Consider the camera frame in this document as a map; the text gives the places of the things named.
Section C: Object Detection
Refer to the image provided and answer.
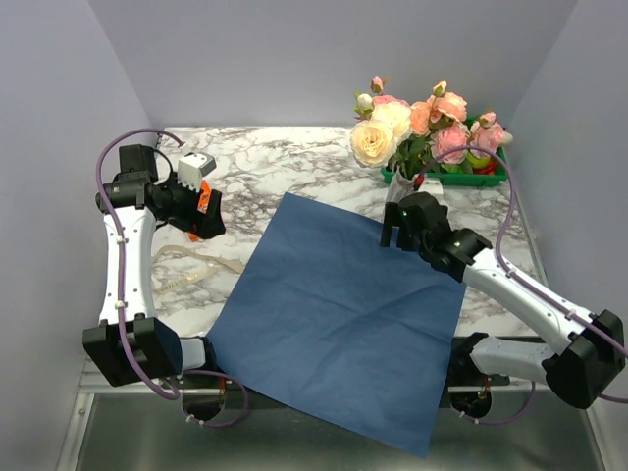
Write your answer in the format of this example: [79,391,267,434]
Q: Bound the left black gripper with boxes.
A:
[157,171,227,238]

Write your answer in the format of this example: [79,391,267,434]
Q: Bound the white ribbed ceramic vase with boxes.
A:
[385,170,417,204]

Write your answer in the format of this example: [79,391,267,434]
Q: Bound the orange snack packet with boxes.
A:
[197,180,211,215]

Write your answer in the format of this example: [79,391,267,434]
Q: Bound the dark blue wrapping sheet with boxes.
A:
[208,193,465,456]

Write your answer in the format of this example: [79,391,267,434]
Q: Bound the black mounting base plate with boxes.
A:
[100,336,514,410]

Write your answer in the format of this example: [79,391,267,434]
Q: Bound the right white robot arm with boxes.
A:
[380,192,625,409]

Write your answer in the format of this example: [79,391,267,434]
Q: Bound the green apple toy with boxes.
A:
[466,151,492,171]

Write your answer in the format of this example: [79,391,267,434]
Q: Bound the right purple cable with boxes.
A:
[414,145,628,426]

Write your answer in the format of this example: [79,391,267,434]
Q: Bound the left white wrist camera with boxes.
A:
[177,152,216,191]

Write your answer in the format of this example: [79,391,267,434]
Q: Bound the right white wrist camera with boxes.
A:
[413,175,444,197]

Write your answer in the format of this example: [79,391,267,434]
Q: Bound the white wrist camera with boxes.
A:
[413,175,444,197]
[177,152,216,191]

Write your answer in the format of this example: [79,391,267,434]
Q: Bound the aluminium rail frame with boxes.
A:
[57,361,178,470]

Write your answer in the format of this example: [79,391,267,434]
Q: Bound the cream printed ribbon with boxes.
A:
[151,243,246,295]

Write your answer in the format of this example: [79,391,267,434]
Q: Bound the white rose stem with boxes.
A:
[349,93,411,168]

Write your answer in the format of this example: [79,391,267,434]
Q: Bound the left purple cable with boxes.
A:
[95,128,250,429]

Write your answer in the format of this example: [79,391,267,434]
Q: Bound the purple cable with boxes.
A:
[414,145,628,426]
[95,128,250,429]

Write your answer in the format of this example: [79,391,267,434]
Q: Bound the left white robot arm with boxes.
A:
[82,144,226,388]

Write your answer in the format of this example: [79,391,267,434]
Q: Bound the red chili peppers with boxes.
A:
[473,161,499,176]

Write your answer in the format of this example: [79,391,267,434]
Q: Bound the pink rose bunch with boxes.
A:
[430,111,505,158]

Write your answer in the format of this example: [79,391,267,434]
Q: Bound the green plastic basket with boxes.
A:
[380,117,508,188]

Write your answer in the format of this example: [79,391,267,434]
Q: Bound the peach rose stem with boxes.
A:
[410,80,467,136]

